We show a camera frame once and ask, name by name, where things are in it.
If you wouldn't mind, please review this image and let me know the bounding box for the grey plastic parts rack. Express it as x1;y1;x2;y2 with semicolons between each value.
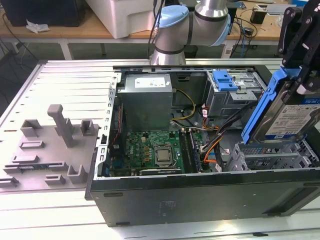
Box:
0;104;101;193

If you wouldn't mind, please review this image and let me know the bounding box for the metal optical drive cage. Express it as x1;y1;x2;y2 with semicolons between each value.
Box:
203;69;270;126

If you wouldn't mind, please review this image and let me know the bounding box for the hard disk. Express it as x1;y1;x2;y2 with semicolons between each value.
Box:
241;67;320;151

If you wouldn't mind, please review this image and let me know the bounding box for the black graphics card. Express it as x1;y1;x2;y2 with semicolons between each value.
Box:
138;167;184;176

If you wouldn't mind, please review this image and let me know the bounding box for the black sleeved cable bundle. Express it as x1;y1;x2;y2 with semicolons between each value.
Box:
213;104;262;173

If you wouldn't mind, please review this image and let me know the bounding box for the black hanging cable with plug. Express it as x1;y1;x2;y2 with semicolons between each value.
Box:
147;0;166;62

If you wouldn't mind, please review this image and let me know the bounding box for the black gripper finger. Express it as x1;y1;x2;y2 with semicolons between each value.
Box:
294;9;320;96
277;6;304;68

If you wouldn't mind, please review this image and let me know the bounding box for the CPU socket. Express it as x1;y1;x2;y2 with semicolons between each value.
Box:
152;144;178;169

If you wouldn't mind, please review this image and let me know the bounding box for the black box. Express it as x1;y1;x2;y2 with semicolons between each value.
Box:
227;7;238;25

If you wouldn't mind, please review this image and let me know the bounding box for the silver CPU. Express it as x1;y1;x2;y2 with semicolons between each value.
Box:
156;149;173;162

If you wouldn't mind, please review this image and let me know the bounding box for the crumpled white paper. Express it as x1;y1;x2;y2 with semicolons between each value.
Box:
25;19;51;35

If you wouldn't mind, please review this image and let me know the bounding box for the white foam box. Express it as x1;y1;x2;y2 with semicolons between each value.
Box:
86;0;157;40

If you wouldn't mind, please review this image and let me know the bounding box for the small black cube device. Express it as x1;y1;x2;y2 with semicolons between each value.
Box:
250;7;267;25

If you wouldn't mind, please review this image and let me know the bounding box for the blue plastic drive latch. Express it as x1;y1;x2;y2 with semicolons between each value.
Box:
212;71;237;92

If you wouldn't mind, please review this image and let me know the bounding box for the black open PC case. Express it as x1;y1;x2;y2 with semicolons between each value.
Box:
84;64;320;228

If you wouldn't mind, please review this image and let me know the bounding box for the orange data wire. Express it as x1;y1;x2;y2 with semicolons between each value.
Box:
203;136;223;165

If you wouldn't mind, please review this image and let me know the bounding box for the green motherboard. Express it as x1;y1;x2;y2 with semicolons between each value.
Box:
109;128;202;177

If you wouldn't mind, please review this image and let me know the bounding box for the black computer tower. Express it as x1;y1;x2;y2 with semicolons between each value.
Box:
2;0;86;28

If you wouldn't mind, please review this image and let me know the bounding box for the wooden top desk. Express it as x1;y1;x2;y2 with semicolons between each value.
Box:
224;0;320;60
0;11;157;61

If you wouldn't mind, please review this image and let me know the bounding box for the blue cardboard box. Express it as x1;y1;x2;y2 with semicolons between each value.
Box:
291;0;308;11

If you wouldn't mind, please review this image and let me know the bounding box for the metal disk bay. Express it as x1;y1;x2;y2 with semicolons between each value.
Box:
226;141;320;173

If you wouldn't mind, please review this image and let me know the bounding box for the yellow black power wire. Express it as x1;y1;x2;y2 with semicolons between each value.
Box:
171;89;197;126

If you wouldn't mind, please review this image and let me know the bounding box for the grey power supply unit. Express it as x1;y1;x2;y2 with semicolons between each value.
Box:
116;73;174;131

